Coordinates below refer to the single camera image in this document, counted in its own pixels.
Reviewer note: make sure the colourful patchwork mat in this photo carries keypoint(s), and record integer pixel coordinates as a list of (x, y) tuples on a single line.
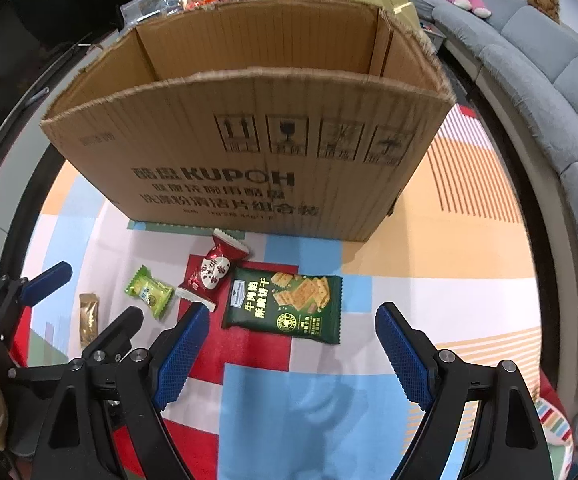
[(319, 400)]

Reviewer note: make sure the brown plush toy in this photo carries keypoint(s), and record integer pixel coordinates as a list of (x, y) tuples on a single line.
[(543, 2)]

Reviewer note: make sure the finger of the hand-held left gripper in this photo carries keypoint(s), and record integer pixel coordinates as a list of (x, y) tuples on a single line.
[(119, 325), (48, 280)]

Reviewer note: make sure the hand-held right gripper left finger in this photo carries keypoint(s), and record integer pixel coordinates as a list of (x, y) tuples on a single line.
[(183, 355)]

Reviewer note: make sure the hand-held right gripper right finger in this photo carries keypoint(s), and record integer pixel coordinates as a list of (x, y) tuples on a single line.
[(401, 355)]

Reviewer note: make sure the dark green cracker packet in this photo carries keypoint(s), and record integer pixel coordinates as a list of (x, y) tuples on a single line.
[(279, 305)]

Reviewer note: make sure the brown cardboard box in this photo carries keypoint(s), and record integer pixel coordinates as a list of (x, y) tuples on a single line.
[(269, 125)]

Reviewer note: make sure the black television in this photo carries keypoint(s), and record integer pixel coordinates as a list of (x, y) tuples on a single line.
[(44, 25)]

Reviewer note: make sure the light green candy packet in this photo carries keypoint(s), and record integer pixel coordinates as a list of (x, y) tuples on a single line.
[(149, 292)]

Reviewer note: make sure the red and white candy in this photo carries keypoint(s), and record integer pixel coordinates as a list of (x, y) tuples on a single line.
[(214, 270)]

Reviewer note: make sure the grey sofa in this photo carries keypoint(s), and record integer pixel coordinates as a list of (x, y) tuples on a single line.
[(544, 90)]

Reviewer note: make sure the small brown snack packet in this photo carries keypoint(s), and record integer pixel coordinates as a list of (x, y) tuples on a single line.
[(89, 317)]

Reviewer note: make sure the striped colourful cloth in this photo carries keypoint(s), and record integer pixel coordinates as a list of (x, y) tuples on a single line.
[(556, 422)]

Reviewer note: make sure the grey television cabinet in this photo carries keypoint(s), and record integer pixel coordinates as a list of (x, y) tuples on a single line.
[(1, 205)]

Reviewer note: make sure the clear plastic bag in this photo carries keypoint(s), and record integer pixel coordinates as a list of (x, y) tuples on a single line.
[(146, 7)]

